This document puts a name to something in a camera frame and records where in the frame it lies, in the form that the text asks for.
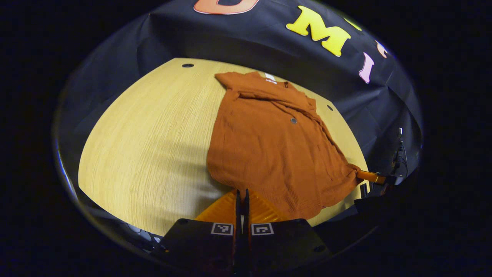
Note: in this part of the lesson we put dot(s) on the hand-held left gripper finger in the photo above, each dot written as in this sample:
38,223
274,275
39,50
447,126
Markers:
246,207
237,207

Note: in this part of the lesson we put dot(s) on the rust orange shirt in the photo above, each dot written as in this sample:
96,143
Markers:
269,154

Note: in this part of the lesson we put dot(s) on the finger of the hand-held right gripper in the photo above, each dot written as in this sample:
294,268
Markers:
373,177

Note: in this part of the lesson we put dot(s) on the black backdrop cloth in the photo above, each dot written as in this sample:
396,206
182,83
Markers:
230,38

